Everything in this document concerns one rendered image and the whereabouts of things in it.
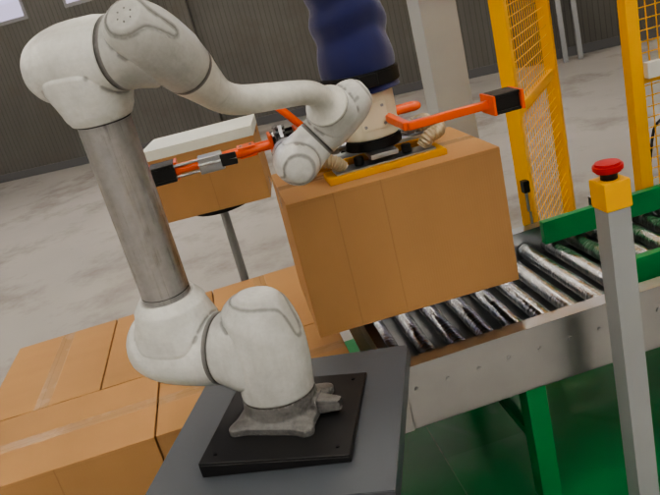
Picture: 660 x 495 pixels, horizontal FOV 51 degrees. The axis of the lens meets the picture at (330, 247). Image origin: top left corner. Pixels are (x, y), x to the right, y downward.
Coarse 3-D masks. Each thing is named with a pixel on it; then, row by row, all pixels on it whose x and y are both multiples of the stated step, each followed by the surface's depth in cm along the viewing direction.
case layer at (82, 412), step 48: (240, 288) 283; (288, 288) 271; (96, 336) 273; (336, 336) 223; (48, 384) 242; (96, 384) 233; (144, 384) 224; (0, 432) 218; (48, 432) 210; (96, 432) 204; (144, 432) 197; (0, 480) 192; (48, 480) 191; (96, 480) 194; (144, 480) 197
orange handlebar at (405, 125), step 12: (396, 108) 199; (408, 108) 199; (456, 108) 178; (468, 108) 177; (480, 108) 178; (396, 120) 183; (420, 120) 176; (432, 120) 177; (444, 120) 177; (240, 144) 200; (252, 144) 195; (264, 144) 195; (240, 156) 195; (180, 168) 193; (192, 168) 193
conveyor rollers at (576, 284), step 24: (648, 216) 250; (576, 240) 248; (648, 240) 235; (552, 264) 232; (576, 264) 232; (504, 288) 227; (552, 288) 217; (576, 288) 216; (408, 312) 228; (432, 312) 221; (456, 312) 222; (504, 312) 210; (528, 312) 210; (384, 336) 214; (408, 336) 215; (456, 336) 204
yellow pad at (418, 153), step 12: (408, 144) 194; (432, 144) 200; (360, 156) 193; (396, 156) 194; (408, 156) 193; (420, 156) 192; (432, 156) 193; (348, 168) 195; (360, 168) 192; (372, 168) 191; (384, 168) 191; (336, 180) 190; (348, 180) 190
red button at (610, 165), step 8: (600, 160) 164; (608, 160) 163; (616, 160) 162; (592, 168) 162; (600, 168) 161; (608, 168) 160; (616, 168) 159; (600, 176) 163; (608, 176) 161; (616, 176) 162
